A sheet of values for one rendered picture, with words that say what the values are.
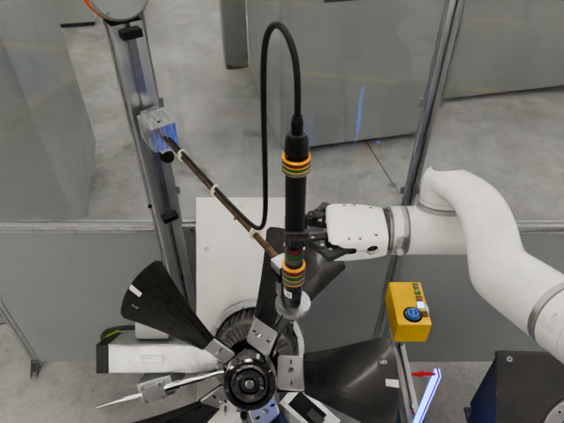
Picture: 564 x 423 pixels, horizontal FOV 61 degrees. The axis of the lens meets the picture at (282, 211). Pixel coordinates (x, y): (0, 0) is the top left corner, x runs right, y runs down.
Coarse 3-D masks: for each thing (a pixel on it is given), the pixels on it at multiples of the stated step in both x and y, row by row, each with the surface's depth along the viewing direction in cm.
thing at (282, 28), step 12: (276, 24) 61; (264, 36) 65; (288, 36) 61; (264, 48) 66; (264, 60) 68; (264, 72) 69; (264, 84) 71; (264, 96) 72; (300, 96) 64; (264, 108) 73; (300, 108) 66; (264, 120) 75; (264, 132) 76; (264, 144) 78; (180, 156) 117; (264, 156) 79; (264, 168) 81; (264, 180) 83; (264, 192) 85; (228, 204) 102; (264, 204) 87; (240, 216) 99; (264, 216) 89; (252, 228) 96
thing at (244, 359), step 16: (240, 352) 112; (256, 352) 110; (224, 368) 117; (240, 368) 107; (256, 368) 107; (272, 368) 108; (224, 384) 106; (240, 384) 107; (256, 384) 107; (272, 384) 106; (240, 400) 107; (256, 400) 107
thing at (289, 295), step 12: (300, 120) 66; (288, 132) 69; (300, 132) 67; (288, 144) 68; (300, 144) 68; (300, 156) 69; (288, 288) 90; (300, 288) 90; (288, 300) 92; (300, 300) 94
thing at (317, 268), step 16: (272, 240) 117; (304, 256) 111; (320, 256) 110; (320, 272) 108; (336, 272) 107; (272, 288) 114; (304, 288) 109; (320, 288) 107; (256, 304) 117; (272, 304) 112; (272, 320) 111; (288, 320) 108
